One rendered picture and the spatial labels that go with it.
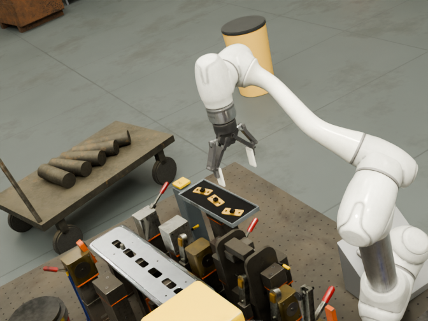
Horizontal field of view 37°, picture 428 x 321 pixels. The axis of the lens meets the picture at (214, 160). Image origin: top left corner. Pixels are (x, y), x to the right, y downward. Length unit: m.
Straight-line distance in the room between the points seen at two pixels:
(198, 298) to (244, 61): 1.30
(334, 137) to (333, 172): 2.86
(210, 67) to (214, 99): 0.10
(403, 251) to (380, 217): 0.58
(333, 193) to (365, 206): 2.74
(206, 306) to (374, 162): 1.13
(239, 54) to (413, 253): 0.93
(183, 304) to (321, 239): 2.19
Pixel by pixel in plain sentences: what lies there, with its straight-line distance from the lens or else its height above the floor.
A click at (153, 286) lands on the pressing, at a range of 2.52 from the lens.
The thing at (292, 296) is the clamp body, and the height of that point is 1.06.
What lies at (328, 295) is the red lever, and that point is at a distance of 2.08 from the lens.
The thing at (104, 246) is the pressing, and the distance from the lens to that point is 2.84.
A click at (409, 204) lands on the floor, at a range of 4.34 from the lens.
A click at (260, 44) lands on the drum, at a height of 0.50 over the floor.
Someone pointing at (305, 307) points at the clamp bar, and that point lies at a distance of 2.05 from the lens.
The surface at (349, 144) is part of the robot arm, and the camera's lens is 1.90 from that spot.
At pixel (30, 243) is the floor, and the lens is 5.07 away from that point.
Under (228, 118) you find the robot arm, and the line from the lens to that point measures 1.99.
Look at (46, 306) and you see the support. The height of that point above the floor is 2.08.
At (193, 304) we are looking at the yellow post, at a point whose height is 2.00.
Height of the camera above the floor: 2.54
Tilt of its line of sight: 29 degrees down
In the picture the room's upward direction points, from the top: 16 degrees counter-clockwise
